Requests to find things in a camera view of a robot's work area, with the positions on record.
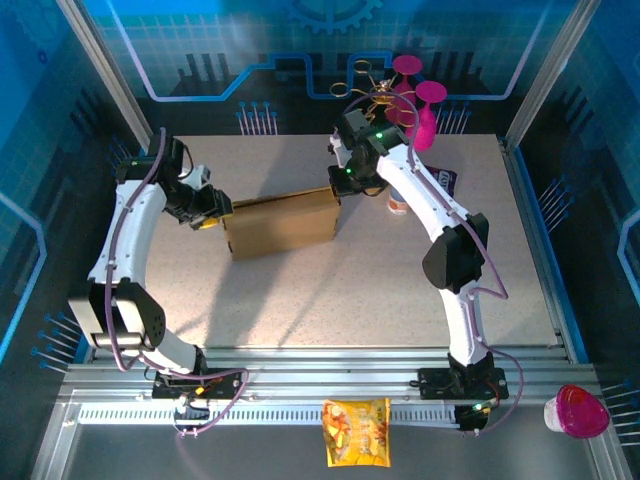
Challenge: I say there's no purple snack packet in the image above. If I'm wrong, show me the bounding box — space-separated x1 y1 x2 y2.
424 164 459 197

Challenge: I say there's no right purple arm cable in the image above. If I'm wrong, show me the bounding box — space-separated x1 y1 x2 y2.
343 91 525 437

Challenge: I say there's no yellow chips bag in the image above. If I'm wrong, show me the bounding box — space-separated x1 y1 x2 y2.
322 397 393 469

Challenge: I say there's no aluminium front frame rail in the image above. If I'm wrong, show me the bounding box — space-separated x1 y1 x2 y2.
57 347 601 407

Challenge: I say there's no white cup with pink lid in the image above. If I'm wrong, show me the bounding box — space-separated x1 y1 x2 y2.
543 383 611 440

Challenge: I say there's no gold wire glass rack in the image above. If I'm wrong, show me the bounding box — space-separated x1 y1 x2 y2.
329 59 416 132

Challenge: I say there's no pink wine glass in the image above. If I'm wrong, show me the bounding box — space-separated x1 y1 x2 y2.
384 53 424 126
407 81 449 153

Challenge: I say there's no white slotted cable duct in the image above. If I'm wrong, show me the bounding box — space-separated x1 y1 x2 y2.
77 403 461 426

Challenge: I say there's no brown cardboard paper box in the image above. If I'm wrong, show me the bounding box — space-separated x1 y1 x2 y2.
221 185 342 261

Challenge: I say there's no aluminium frame post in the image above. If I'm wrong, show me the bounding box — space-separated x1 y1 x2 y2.
57 0 164 154
502 0 609 149

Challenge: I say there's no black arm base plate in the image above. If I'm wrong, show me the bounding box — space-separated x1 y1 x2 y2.
149 367 249 401
417 367 510 401

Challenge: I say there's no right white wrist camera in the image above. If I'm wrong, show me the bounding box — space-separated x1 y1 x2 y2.
327 129 351 169

